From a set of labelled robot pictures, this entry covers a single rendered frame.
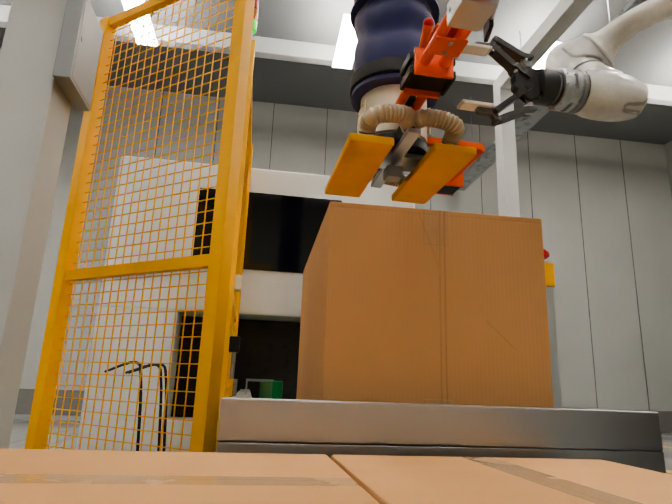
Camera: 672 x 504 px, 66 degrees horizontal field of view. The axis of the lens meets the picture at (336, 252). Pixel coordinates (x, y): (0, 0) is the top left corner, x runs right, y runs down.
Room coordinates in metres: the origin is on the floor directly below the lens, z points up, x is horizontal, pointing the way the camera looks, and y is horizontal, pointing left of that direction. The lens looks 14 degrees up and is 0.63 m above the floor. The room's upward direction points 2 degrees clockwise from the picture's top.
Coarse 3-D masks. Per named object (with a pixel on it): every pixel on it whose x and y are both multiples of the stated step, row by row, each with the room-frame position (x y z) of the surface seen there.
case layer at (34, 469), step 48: (0, 480) 0.48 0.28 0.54; (48, 480) 0.48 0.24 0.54; (96, 480) 0.49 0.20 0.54; (144, 480) 0.50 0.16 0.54; (192, 480) 0.51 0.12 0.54; (240, 480) 0.52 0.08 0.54; (288, 480) 0.53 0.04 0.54; (336, 480) 0.54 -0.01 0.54; (384, 480) 0.55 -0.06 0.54; (432, 480) 0.56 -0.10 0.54; (480, 480) 0.57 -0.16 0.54; (528, 480) 0.58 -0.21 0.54; (576, 480) 0.59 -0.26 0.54; (624, 480) 0.60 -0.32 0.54
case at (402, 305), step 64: (320, 256) 0.98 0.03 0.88; (384, 256) 0.88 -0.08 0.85; (448, 256) 0.89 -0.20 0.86; (512, 256) 0.91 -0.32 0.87; (320, 320) 0.93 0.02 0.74; (384, 320) 0.88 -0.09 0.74; (448, 320) 0.89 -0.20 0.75; (512, 320) 0.91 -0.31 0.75; (320, 384) 0.89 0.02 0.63; (384, 384) 0.88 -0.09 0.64; (448, 384) 0.89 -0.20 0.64; (512, 384) 0.91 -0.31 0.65
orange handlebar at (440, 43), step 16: (432, 32) 0.84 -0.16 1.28; (448, 32) 0.83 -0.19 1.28; (464, 32) 0.81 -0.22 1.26; (432, 48) 0.85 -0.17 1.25; (448, 48) 0.85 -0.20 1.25; (448, 64) 0.90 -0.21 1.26; (400, 96) 1.04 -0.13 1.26; (432, 144) 1.25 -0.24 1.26; (464, 144) 1.26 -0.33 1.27; (480, 144) 1.27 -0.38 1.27
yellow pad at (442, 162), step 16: (448, 144) 1.05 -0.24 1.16; (432, 160) 1.09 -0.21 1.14; (448, 160) 1.09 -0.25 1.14; (464, 160) 1.09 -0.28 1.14; (416, 176) 1.19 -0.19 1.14; (432, 176) 1.19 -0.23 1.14; (448, 176) 1.18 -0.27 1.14; (400, 192) 1.30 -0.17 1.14; (416, 192) 1.30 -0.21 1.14; (432, 192) 1.29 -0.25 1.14
